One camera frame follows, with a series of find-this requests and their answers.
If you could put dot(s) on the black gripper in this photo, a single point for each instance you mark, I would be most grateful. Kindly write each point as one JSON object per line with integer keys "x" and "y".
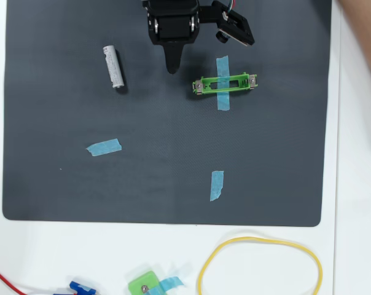
{"x": 173, "y": 27}

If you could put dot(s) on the green battery holder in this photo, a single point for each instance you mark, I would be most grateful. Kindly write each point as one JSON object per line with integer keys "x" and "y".
{"x": 207, "y": 86}

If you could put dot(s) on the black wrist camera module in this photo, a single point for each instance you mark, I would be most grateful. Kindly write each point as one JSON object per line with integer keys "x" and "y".
{"x": 234, "y": 26}

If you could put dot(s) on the dark grey textured mat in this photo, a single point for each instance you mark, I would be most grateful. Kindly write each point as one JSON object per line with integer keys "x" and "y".
{"x": 173, "y": 138}

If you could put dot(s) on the white AA battery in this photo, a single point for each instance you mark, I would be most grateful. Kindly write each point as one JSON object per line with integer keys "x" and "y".
{"x": 113, "y": 66}

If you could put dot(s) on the blue masking tape strip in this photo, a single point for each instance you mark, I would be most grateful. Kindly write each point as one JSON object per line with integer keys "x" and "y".
{"x": 171, "y": 282}
{"x": 224, "y": 103}
{"x": 101, "y": 148}
{"x": 217, "y": 186}

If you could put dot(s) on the green printed block with screw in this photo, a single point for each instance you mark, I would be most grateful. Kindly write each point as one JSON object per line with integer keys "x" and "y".
{"x": 142, "y": 281}

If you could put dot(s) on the bare person hand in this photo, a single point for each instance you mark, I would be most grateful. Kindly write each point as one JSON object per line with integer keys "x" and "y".
{"x": 369, "y": 30}

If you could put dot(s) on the blue plastic connector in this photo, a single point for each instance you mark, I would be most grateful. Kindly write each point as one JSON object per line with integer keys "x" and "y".
{"x": 81, "y": 287}

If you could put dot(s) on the yellow rubber band loop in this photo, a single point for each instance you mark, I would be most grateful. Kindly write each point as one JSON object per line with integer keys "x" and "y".
{"x": 250, "y": 238}

